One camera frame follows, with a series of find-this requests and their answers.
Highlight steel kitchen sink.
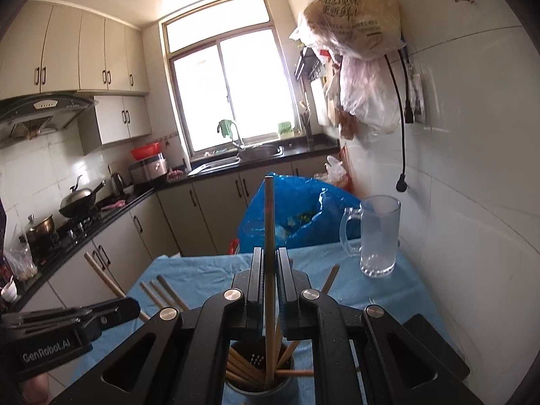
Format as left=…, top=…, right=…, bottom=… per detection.
left=188, top=145, right=286, bottom=176

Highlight red plastic basin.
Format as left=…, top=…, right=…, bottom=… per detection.
left=130, top=141, right=163, bottom=161

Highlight light blue towel cloth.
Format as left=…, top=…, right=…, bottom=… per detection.
left=76, top=242, right=459, bottom=405

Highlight gas stove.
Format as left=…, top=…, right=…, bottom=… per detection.
left=54, top=207, right=107, bottom=242

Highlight blue plastic bag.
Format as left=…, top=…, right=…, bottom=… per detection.
left=237, top=172, right=374, bottom=256

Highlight white cutting board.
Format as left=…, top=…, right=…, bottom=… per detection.
left=310, top=78, right=334, bottom=128

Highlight clear glass mug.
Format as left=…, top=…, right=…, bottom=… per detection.
left=340, top=195, right=402, bottom=278

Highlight black kitchen countertop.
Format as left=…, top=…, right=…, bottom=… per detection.
left=0, top=139, right=341, bottom=304

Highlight bunch of wooden chopsticks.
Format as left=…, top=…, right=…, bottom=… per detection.
left=225, top=337, right=315, bottom=391

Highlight kitchen window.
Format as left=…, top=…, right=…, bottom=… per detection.
left=159, top=2, right=305, bottom=162

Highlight white plastic bags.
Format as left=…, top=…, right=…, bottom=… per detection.
left=314, top=155, right=353, bottom=193

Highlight silver rice cooker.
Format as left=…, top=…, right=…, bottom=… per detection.
left=129, top=154, right=170, bottom=185

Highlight large printed plastic bag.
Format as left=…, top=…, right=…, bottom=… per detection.
left=290, top=0, right=406, bottom=61

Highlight black chopstick holder cup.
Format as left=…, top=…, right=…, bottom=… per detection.
left=223, top=340, right=298, bottom=396

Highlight clear food bag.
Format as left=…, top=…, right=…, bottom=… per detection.
left=3, top=236, right=39, bottom=284

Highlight wooden chopstick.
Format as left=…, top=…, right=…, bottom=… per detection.
left=83, top=252, right=151, bottom=322
left=321, top=264, right=341, bottom=297
left=264, top=175, right=276, bottom=389
left=156, top=275, right=190, bottom=312
left=149, top=279, right=179, bottom=310
left=139, top=281, right=165, bottom=309

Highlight brown food bag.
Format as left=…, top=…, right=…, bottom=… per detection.
left=333, top=103, right=359, bottom=141

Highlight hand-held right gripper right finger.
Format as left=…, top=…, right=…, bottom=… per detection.
left=275, top=248, right=486, bottom=405

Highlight beige kitchen cabinets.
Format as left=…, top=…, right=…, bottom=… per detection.
left=12, top=158, right=343, bottom=305
left=0, top=0, right=153, bottom=155

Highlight metal cooking pot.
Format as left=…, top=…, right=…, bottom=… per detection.
left=25, top=214, right=58, bottom=254

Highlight person's left hand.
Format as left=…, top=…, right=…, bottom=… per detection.
left=19, top=372, right=50, bottom=405

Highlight metal kettle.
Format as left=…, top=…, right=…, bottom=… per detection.
left=110, top=172, right=128, bottom=197

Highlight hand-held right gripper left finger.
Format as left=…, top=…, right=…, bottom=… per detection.
left=51, top=248, right=266, bottom=405

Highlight clear pinkish plastic bag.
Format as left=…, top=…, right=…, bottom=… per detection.
left=325, top=53, right=402, bottom=142

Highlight beige lower kitchen cabinets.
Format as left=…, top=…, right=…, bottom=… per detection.
left=12, top=158, right=343, bottom=305

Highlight dark utensil holder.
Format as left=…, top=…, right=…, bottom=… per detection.
left=298, top=110, right=313, bottom=140

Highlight wire wall shelf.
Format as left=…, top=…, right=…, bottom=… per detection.
left=294, top=48, right=326, bottom=82

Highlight black power cable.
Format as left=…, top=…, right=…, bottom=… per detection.
left=397, top=50, right=416, bottom=124
left=383, top=53, right=412, bottom=193

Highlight black wok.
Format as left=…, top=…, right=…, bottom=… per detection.
left=59, top=175, right=107, bottom=218

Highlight grey range hood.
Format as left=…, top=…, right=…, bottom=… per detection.
left=0, top=93, right=99, bottom=145

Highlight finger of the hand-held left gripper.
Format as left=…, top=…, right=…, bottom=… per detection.
left=17, top=297, right=142, bottom=324
left=76, top=316, right=128, bottom=341

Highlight faucet with green cloth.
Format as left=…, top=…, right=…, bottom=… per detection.
left=217, top=119, right=246, bottom=158

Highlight beige upper kitchen cabinets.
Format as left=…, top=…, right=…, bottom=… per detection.
left=0, top=0, right=153, bottom=155

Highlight small white cup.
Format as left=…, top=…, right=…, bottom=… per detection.
left=0, top=276, right=19, bottom=303

